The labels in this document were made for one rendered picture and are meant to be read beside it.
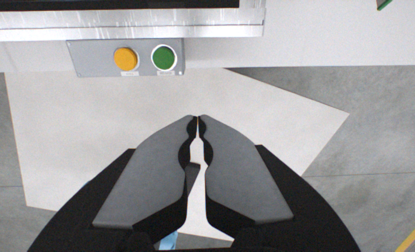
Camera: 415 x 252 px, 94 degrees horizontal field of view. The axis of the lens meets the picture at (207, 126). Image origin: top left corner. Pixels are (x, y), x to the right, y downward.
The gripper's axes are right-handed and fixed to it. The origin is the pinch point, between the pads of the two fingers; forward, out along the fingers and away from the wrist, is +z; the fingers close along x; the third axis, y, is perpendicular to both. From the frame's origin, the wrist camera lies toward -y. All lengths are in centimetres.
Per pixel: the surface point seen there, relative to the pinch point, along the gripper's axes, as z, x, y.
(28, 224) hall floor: 123, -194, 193
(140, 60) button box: 27.3, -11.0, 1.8
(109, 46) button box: 27.3, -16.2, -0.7
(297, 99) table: 37.4, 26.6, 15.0
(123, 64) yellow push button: 26.1, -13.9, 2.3
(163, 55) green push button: 26.0, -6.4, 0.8
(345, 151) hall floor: 123, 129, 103
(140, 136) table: 37.4, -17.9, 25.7
